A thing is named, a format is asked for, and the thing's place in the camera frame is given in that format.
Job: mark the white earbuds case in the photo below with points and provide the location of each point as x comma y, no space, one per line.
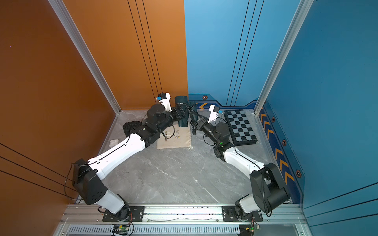
113,143

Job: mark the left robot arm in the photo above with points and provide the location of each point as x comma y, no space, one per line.
88,175

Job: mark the right green circuit board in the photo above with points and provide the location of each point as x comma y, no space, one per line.
248,230

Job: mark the black drawstring pouch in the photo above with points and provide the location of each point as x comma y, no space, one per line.
130,127

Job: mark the green circuit board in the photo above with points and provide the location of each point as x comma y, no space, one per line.
248,230
121,230

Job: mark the black hair dryer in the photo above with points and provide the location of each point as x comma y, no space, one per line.
191,108

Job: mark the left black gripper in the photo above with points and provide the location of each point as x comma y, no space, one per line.
180,113

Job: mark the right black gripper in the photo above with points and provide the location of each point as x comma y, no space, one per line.
202,124

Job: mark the folded checkered chess board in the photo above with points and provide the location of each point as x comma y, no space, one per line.
241,130

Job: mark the left green circuit board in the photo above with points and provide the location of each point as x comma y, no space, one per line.
121,230

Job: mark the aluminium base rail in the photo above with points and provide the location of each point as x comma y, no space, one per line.
182,220

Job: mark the beige printed drawstring pouch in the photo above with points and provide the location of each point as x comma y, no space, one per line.
175,137

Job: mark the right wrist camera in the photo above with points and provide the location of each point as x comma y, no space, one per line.
214,113

